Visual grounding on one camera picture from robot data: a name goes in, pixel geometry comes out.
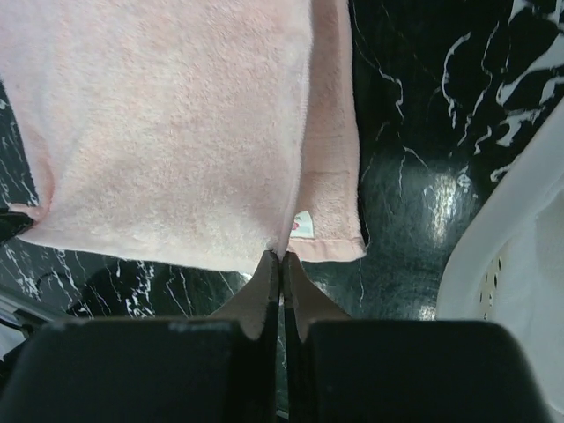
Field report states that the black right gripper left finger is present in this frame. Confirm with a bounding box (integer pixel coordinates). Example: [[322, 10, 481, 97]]
[[1, 251, 279, 422]]

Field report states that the pink towel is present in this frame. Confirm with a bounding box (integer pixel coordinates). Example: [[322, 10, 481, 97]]
[[1, 1, 366, 273]]

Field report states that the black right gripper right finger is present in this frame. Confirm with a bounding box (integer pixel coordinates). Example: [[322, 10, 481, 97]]
[[281, 253, 551, 422]]

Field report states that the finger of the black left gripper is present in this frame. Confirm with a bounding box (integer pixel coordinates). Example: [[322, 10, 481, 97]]
[[0, 208, 34, 242]]

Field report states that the white oval laundry basket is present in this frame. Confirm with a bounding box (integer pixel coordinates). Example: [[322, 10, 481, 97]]
[[435, 103, 564, 345]]

